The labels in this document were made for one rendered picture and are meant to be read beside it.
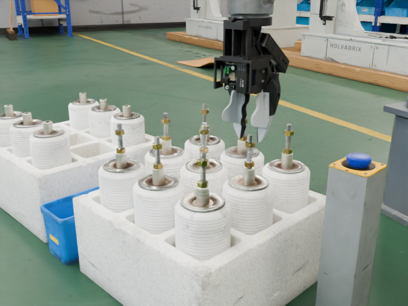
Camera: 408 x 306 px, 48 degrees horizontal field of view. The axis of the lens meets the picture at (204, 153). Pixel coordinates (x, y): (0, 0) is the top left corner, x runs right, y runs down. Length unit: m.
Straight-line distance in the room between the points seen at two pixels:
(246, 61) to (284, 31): 3.70
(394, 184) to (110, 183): 0.78
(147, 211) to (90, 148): 0.54
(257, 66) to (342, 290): 0.42
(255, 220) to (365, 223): 0.19
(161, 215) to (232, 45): 0.32
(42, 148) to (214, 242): 0.56
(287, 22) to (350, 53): 1.11
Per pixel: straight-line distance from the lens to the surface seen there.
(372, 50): 3.35
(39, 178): 1.14
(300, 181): 0.91
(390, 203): 1.37
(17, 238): 1.26
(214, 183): 0.90
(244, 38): 0.75
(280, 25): 4.39
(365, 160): 0.78
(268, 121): 0.79
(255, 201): 0.82
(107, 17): 7.40
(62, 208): 1.16
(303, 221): 0.90
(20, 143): 1.28
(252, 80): 0.74
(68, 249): 1.09
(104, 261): 0.96
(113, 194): 0.92
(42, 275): 1.09
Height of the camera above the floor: 0.59
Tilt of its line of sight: 20 degrees down
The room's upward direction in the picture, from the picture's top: straight up
